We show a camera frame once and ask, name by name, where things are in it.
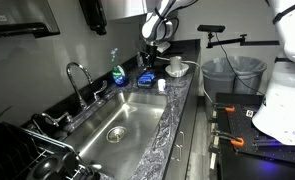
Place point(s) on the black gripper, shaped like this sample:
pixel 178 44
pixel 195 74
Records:
pixel 151 53

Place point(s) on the blue rectangular container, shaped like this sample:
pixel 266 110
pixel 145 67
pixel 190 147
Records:
pixel 146 80

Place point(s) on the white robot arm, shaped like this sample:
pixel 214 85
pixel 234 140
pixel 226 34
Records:
pixel 158 27

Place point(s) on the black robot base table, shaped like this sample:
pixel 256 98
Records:
pixel 261 157

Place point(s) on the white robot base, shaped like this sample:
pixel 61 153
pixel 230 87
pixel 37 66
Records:
pixel 276 115

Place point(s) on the small clear bottle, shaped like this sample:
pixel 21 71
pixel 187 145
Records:
pixel 139 59

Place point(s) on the grey cup in bowl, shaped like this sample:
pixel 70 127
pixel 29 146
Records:
pixel 175 63

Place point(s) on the small white cup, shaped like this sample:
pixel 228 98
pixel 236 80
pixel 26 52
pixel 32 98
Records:
pixel 161 84

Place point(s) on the white ceramic bowl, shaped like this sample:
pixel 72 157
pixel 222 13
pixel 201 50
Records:
pixel 178 73

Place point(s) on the green dish soap bottle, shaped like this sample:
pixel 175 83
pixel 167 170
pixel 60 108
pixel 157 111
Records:
pixel 117 71

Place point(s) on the black soap dispenser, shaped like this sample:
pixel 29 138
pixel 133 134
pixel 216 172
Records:
pixel 94 15

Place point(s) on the chrome kitchen faucet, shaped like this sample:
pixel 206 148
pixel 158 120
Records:
pixel 88 93

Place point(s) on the grey trash bin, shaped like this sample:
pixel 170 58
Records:
pixel 235 74

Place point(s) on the stainless steel sink basin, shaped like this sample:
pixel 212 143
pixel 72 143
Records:
pixel 116 135

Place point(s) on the black bar clamp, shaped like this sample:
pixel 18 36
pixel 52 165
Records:
pixel 226 107

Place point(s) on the black paper towel dispenser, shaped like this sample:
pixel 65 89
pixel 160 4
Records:
pixel 34 17

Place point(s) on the black dish drying rack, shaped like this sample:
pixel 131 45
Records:
pixel 26 155

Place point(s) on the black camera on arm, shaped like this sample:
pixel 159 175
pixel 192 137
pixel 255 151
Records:
pixel 211 28

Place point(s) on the cabinet door handle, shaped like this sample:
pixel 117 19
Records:
pixel 182 137
pixel 177 152

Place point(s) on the orange handled bar clamp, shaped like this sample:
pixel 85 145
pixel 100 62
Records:
pixel 236 141

